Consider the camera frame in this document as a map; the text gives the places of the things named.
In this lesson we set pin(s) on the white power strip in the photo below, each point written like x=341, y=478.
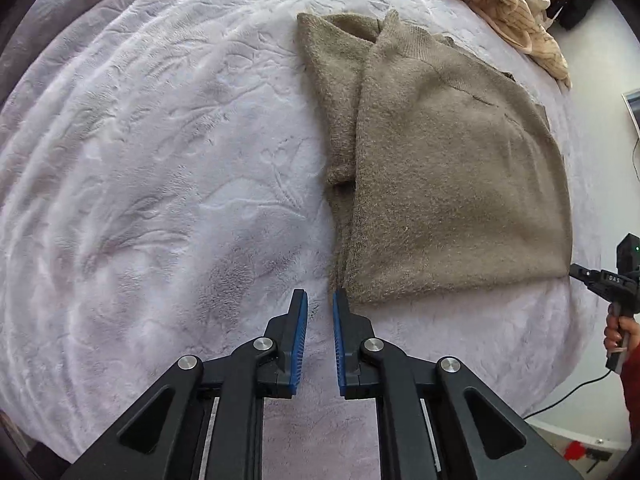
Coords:
x=597, y=455

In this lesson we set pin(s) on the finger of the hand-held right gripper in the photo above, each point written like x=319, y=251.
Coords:
x=581, y=273

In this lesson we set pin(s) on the lavender embossed bed blanket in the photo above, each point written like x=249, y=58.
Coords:
x=175, y=160

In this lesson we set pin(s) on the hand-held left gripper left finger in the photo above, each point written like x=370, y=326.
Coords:
x=299, y=340

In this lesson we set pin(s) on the brown knit sweater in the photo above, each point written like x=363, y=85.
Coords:
x=450, y=175

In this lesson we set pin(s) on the person's right hand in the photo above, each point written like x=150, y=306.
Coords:
x=632, y=331

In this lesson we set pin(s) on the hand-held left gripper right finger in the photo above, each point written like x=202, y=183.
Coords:
x=340, y=345

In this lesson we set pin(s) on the white framed panel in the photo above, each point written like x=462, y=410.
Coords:
x=632, y=110

